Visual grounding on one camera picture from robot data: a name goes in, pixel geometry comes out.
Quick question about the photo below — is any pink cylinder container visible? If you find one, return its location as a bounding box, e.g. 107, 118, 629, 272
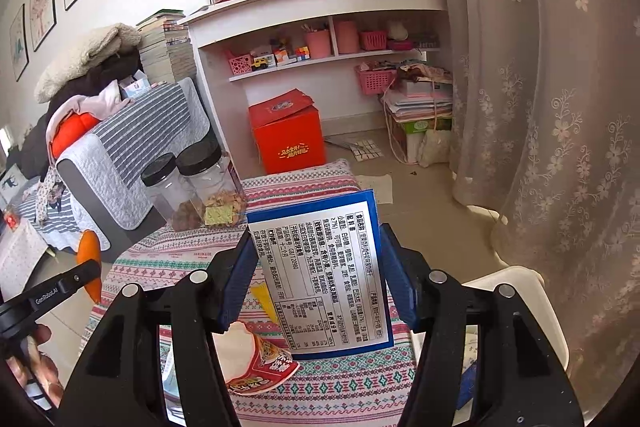
334, 19, 360, 54

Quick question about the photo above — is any white blue small box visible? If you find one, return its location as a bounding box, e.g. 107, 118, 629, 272
118, 74, 151, 98

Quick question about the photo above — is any blue food box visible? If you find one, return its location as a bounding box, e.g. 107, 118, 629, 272
247, 189, 396, 362

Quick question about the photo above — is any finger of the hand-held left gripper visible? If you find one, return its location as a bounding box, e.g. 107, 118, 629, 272
52, 259, 102, 293

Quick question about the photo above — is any person's left hand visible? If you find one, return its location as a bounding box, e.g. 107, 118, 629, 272
5, 324, 63, 408

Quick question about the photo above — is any white plastic bin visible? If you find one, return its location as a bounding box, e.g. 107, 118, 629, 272
410, 266, 571, 427

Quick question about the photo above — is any pink pen holder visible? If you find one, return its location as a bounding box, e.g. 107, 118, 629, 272
305, 27, 332, 60

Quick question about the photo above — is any framed blue bird picture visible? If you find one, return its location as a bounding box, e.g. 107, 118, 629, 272
9, 3, 28, 82

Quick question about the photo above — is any white dotted cloth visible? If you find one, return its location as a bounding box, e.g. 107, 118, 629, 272
0, 219, 51, 303

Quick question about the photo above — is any framed pink tree picture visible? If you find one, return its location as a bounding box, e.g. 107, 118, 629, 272
29, 0, 57, 52

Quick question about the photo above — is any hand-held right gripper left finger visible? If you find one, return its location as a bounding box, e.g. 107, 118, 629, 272
54, 229, 258, 427

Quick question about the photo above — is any grey sofa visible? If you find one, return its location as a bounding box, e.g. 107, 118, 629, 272
0, 77, 216, 253

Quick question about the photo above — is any orange peel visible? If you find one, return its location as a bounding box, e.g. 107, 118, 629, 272
77, 229, 103, 305

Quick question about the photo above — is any blue striped seat cover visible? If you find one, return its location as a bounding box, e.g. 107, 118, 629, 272
12, 179, 111, 253

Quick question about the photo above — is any stack of papers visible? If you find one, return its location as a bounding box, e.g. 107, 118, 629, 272
382, 67, 453, 120

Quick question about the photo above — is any small clear jar black lid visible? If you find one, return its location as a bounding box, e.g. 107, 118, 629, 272
141, 153, 201, 232

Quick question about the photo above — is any white printed cushion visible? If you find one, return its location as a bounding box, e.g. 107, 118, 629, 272
0, 166, 28, 202

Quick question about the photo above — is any green white cardboard box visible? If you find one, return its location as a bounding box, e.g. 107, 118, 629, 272
387, 112, 453, 162

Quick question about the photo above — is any white floral lace curtain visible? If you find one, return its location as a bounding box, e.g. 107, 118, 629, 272
417, 0, 640, 378

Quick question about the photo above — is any cream fleece blanket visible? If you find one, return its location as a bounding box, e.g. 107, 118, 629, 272
34, 23, 143, 104

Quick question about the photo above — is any white plush toy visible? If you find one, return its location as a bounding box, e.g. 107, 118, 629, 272
387, 21, 412, 50

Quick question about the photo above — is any orange cushion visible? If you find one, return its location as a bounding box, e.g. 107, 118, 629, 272
50, 113, 101, 158

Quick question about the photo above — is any stack of books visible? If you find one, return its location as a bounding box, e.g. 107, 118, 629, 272
136, 9, 198, 84

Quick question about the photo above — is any grey striped blanket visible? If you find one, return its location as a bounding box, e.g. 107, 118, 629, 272
90, 79, 193, 188

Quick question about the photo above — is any cream tote bag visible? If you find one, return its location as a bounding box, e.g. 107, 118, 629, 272
417, 129, 453, 168

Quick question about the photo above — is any white quilted sofa cover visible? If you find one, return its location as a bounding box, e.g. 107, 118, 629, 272
55, 107, 211, 230

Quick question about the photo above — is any sheet of paper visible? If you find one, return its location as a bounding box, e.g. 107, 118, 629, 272
356, 174, 393, 205

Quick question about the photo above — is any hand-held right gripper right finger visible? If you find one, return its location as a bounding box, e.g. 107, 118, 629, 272
380, 223, 586, 427

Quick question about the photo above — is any dark clothing pile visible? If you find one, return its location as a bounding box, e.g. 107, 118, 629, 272
20, 49, 146, 168

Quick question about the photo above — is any large clear jar black lid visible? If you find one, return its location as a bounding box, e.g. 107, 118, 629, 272
176, 141, 248, 228

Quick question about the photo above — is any large pink basket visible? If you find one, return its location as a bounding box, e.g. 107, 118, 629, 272
355, 66, 396, 96

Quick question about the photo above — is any red instant noodle bowl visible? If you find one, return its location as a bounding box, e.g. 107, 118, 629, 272
212, 321, 301, 395

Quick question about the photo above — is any floral patterned cloth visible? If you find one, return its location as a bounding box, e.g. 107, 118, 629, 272
35, 172, 66, 225

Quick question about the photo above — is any small pink basket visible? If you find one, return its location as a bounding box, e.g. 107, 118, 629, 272
358, 31, 388, 52

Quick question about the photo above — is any red cardboard box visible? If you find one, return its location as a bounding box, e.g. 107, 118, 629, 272
248, 89, 327, 175

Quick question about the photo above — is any pink garment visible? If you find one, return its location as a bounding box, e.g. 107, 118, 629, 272
45, 82, 136, 142

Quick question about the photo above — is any yellow snack packet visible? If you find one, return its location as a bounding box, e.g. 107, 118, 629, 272
250, 284, 281, 325

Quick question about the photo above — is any tile sample sheet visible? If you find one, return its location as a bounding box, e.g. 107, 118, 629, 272
347, 138, 385, 161

